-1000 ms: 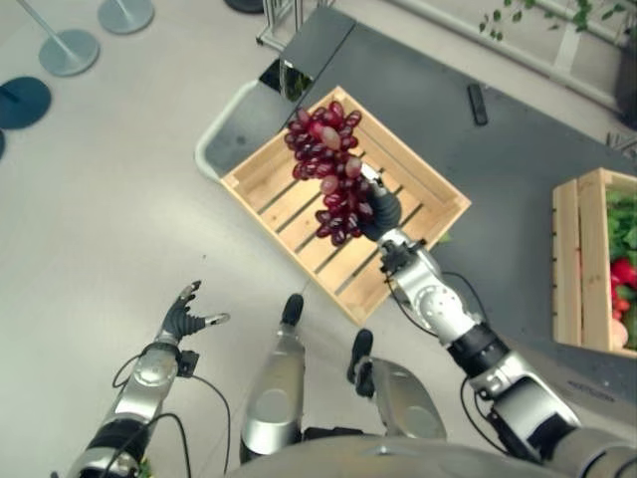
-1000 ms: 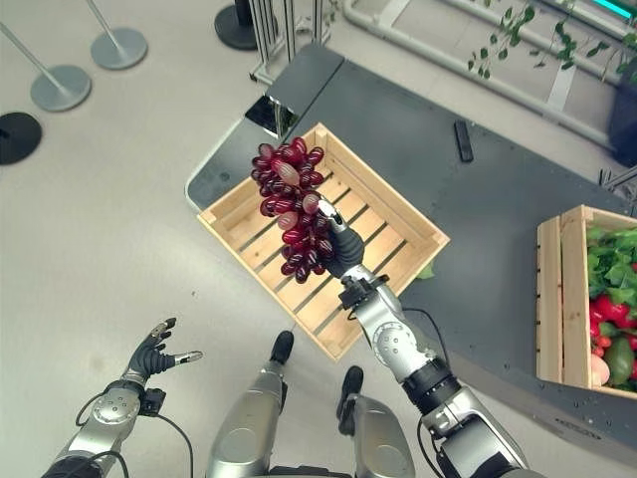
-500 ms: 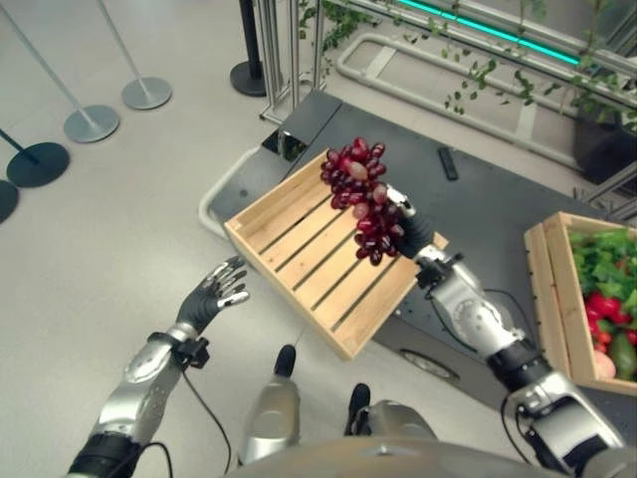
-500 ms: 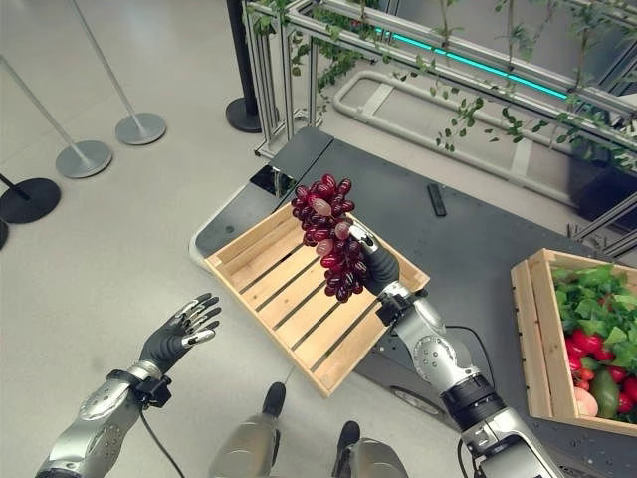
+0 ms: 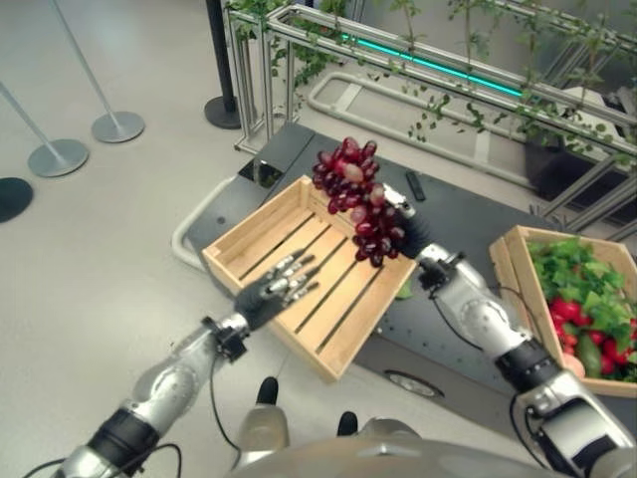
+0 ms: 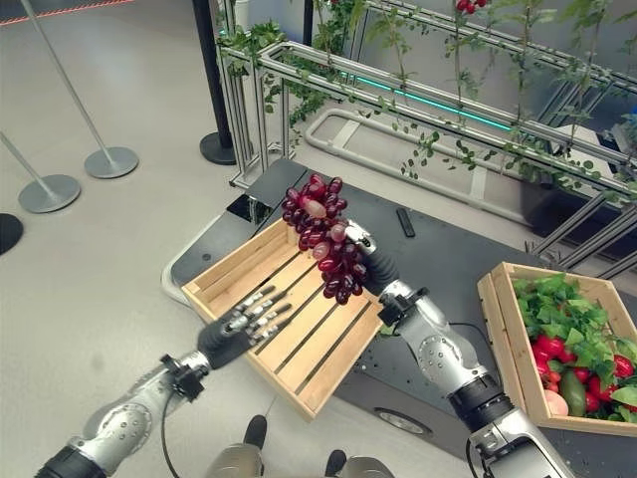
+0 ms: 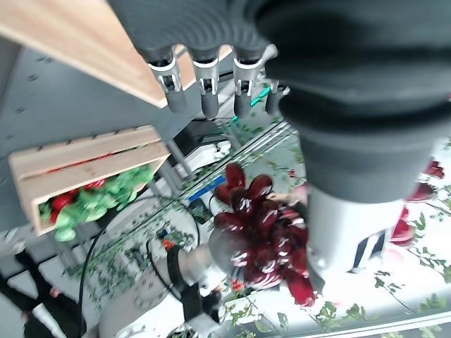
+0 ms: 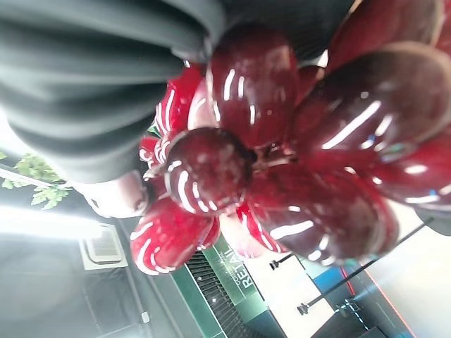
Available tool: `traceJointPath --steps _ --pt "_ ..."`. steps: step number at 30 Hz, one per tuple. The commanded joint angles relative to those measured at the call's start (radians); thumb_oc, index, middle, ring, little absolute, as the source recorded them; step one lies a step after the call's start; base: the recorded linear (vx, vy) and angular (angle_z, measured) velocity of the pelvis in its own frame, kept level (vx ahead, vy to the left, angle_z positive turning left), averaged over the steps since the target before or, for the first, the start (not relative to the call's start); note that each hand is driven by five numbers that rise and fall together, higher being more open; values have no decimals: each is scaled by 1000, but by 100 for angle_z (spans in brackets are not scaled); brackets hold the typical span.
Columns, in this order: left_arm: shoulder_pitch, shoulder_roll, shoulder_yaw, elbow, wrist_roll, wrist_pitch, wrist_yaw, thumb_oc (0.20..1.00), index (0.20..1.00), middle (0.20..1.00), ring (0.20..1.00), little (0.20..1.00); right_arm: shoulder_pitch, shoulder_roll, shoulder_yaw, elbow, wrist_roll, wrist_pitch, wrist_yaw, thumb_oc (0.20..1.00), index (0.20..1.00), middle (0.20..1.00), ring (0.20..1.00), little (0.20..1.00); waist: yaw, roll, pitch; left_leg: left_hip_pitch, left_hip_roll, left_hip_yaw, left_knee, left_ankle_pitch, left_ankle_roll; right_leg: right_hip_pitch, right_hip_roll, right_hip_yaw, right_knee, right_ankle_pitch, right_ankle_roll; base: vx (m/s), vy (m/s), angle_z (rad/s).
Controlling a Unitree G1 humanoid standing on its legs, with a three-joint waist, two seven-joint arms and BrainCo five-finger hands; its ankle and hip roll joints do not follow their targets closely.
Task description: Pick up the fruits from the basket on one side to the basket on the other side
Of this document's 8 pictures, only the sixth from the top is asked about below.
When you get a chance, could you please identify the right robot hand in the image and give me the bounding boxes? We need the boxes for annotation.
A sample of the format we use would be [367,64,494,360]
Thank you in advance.
[342,218,402,300]

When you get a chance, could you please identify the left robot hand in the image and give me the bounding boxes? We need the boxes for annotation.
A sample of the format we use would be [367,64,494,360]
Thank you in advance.
[197,283,294,370]

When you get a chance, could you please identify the red grape bunch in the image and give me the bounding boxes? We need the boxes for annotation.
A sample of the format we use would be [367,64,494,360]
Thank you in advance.
[280,172,368,306]

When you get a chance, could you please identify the black mobile platform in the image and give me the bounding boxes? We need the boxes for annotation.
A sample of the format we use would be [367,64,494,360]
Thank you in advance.
[159,157,637,478]

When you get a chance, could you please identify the black remote control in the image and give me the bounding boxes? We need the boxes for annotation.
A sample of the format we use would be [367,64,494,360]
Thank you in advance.
[395,207,417,238]

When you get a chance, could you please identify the empty wooden slatted crate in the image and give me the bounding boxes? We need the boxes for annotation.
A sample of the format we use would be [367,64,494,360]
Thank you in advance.
[179,217,385,423]

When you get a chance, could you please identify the robot left leg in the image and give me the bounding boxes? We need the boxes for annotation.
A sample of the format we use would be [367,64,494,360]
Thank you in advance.
[204,414,270,478]

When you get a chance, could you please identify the robot leg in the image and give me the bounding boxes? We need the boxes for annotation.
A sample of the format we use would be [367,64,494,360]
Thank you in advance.
[204,414,270,478]
[323,448,384,478]

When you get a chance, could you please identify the wooden crate with produce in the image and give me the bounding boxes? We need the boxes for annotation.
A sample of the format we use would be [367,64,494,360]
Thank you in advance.
[476,260,637,439]

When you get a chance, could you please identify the robot right leg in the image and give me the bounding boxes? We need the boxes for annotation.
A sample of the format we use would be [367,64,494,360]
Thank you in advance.
[323,448,384,478]

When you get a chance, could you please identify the green vine plants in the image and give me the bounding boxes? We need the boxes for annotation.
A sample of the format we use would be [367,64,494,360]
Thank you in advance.
[218,0,637,200]

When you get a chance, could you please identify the red bell pepper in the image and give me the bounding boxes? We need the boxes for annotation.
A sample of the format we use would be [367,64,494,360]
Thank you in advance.
[530,334,577,375]

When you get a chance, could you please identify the green leafy foliage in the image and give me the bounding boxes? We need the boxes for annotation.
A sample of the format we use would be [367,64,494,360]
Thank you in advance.
[512,272,637,424]

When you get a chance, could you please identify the peach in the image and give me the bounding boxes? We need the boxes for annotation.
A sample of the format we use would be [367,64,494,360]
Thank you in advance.
[542,388,570,416]

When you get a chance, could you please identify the green cucumber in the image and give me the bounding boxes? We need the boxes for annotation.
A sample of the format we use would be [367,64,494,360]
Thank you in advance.
[560,368,588,418]

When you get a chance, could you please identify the black round stanchion base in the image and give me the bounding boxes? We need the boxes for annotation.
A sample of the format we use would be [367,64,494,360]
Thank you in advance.
[0,212,25,257]

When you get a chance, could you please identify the aluminium profile frame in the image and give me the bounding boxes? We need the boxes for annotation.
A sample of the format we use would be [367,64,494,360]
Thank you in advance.
[216,0,637,280]

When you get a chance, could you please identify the silver stanchion post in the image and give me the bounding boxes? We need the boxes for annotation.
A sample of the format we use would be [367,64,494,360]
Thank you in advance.
[18,0,140,180]
[0,129,83,215]

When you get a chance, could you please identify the black stanchion post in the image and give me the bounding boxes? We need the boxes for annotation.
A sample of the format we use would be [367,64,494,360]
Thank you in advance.
[191,0,239,166]

